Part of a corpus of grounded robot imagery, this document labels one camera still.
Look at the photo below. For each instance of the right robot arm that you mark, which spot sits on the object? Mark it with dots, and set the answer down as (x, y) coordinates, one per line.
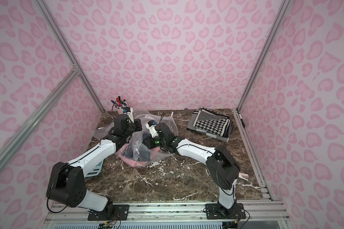
(222, 166)

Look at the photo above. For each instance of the dark blanket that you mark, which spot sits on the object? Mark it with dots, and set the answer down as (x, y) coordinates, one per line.
(137, 144)

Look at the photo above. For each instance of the light blue calculator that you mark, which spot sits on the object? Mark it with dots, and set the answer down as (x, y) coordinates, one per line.
(96, 170)

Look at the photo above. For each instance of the grey white checked blanket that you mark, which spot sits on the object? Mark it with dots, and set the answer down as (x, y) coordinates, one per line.
(203, 132)

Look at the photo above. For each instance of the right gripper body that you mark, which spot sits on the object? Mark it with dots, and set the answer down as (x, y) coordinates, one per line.
(148, 141)

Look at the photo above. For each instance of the clear plastic vacuum bag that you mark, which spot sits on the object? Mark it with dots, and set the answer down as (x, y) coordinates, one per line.
(160, 117)

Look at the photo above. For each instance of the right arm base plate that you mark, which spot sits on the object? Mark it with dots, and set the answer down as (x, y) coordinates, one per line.
(217, 211)

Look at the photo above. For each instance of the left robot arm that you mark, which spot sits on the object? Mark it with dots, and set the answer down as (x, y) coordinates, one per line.
(67, 180)

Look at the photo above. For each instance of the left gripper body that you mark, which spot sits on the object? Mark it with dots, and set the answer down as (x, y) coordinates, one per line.
(136, 125)

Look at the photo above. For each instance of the blue marker pen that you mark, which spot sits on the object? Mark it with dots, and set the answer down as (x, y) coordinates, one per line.
(114, 103)

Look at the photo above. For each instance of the pink folded blanket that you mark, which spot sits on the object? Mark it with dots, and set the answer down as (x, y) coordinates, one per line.
(126, 155)

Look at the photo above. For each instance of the black white houndstooth blanket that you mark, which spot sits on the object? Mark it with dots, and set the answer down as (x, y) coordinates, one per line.
(213, 122)

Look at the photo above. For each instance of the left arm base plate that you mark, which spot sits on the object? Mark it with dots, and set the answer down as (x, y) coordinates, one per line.
(110, 213)

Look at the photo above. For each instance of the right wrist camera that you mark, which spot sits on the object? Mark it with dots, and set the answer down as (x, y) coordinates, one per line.
(151, 127)

